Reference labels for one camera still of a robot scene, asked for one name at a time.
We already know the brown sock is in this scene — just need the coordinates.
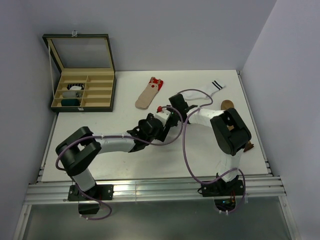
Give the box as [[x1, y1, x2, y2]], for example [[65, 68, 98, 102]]
[[220, 99, 254, 153]]

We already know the beige reindeer sock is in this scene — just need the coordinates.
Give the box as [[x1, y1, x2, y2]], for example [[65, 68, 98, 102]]
[[135, 77, 164, 110]]

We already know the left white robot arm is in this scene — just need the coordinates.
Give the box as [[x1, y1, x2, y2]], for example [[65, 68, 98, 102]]
[[55, 110, 171, 200]]

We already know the black white rolled sock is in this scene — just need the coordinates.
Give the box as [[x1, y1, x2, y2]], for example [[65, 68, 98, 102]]
[[66, 83, 85, 91]]

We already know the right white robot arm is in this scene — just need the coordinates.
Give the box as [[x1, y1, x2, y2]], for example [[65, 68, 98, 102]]
[[169, 93, 252, 195]]

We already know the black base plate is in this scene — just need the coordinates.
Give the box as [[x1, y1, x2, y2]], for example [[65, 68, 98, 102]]
[[197, 176, 245, 212], [67, 184, 114, 215]]

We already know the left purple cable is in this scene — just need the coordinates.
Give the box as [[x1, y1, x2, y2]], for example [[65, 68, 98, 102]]
[[54, 105, 187, 221]]

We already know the dark green rolled sock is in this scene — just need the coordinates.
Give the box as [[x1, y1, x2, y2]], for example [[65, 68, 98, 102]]
[[61, 98, 81, 107]]

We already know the aluminium mounting rail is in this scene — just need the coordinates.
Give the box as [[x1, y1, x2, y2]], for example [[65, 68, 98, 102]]
[[23, 175, 287, 205]]

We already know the black compartment storage box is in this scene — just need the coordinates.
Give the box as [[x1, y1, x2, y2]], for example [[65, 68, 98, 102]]
[[42, 30, 117, 113]]

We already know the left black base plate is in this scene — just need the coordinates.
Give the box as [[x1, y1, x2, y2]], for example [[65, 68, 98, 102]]
[[67, 184, 114, 215]]

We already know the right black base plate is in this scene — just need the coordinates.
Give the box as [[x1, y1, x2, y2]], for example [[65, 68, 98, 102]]
[[197, 176, 245, 212]]

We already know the white striped sock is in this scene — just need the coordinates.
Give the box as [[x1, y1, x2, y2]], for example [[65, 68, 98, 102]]
[[180, 79, 226, 101]]

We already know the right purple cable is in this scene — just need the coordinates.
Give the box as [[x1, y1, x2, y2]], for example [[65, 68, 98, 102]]
[[176, 89, 248, 215]]

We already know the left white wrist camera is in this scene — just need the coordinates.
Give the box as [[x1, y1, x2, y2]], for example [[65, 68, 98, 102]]
[[154, 106, 171, 126]]

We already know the grey rolled sock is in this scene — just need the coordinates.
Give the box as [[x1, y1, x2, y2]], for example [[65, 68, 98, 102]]
[[62, 90, 82, 99]]

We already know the purple cable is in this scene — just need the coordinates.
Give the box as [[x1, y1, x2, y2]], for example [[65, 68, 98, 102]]
[[176, 89, 248, 215], [54, 105, 187, 221]]

